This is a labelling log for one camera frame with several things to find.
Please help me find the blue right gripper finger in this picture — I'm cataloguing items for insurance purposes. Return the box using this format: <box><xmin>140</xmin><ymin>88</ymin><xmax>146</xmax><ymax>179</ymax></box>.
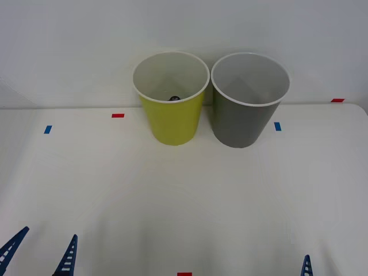
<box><xmin>300</xmin><ymin>254</ymin><xmax>314</xmax><ymax>276</ymax></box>

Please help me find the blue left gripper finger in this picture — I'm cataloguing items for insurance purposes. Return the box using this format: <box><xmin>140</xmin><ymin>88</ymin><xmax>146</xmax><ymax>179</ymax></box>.
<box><xmin>52</xmin><ymin>234</ymin><xmax>79</xmax><ymax>276</ymax></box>
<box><xmin>0</xmin><ymin>226</ymin><xmax>30</xmax><ymax>273</ymax></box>

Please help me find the grey plastic bin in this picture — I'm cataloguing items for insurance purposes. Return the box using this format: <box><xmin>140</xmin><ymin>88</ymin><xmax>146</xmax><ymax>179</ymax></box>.
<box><xmin>210</xmin><ymin>52</ymin><xmax>291</xmax><ymax>149</ymax></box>

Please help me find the yellow-green plastic bin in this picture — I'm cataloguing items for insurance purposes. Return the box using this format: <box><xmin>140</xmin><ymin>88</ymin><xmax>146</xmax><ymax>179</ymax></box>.
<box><xmin>132</xmin><ymin>51</ymin><xmax>210</xmax><ymax>146</ymax></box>

